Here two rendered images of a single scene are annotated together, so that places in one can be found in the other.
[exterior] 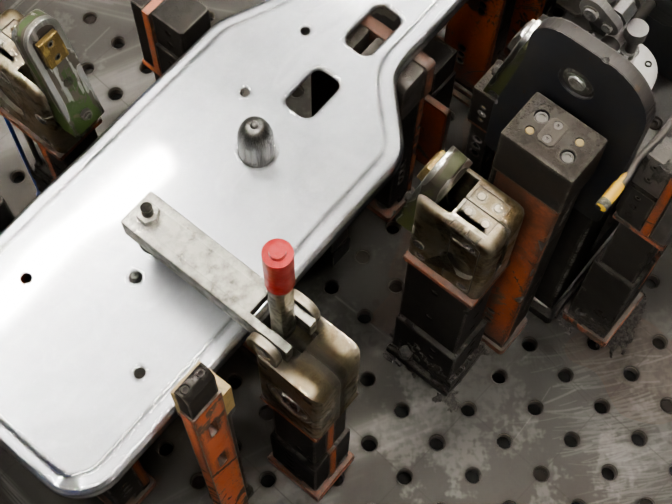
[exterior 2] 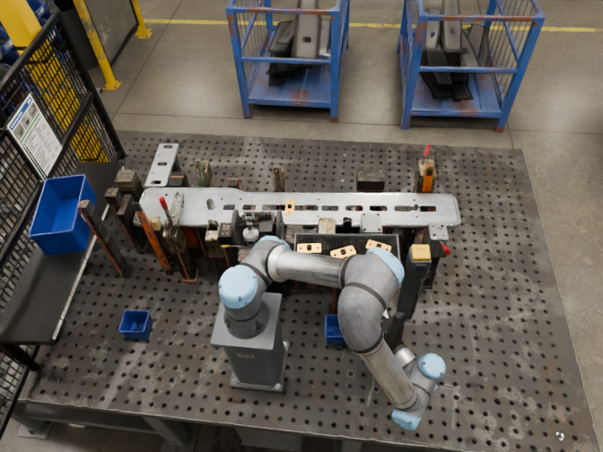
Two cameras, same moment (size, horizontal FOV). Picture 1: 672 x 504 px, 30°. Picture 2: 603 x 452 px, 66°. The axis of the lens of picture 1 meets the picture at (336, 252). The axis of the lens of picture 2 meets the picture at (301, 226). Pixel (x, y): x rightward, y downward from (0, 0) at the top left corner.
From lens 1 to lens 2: 136 cm
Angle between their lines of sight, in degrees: 32
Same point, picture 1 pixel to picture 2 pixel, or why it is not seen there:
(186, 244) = (176, 202)
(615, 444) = not seen: hidden behind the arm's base
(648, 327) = not seen: hidden behind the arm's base
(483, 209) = (212, 234)
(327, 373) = (169, 233)
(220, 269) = (175, 208)
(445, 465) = (205, 298)
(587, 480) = not seen: hidden behind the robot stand
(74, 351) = (157, 207)
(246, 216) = (197, 212)
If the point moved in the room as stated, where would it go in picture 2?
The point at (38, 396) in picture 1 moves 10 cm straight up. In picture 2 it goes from (146, 208) to (139, 192)
